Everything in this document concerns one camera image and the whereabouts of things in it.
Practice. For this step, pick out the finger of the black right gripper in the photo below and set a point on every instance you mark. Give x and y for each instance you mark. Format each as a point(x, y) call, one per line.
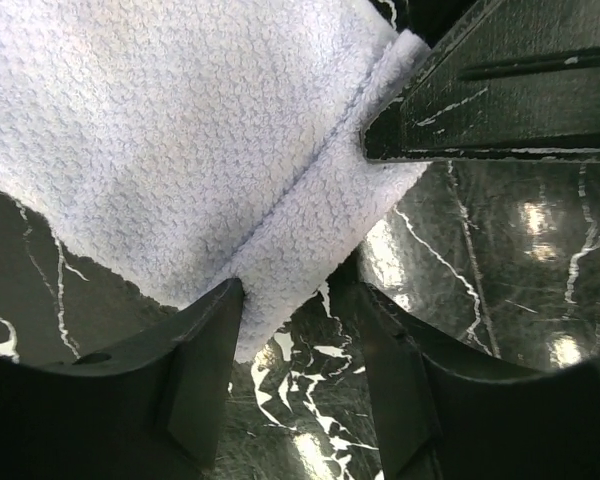
point(504, 81)

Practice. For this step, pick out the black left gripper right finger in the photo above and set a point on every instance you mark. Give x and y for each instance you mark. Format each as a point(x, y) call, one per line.
point(443, 410)

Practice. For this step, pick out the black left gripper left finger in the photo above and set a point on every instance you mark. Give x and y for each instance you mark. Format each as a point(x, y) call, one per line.
point(148, 407)

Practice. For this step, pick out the white terry towel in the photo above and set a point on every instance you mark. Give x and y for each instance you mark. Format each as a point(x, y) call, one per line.
point(180, 143)

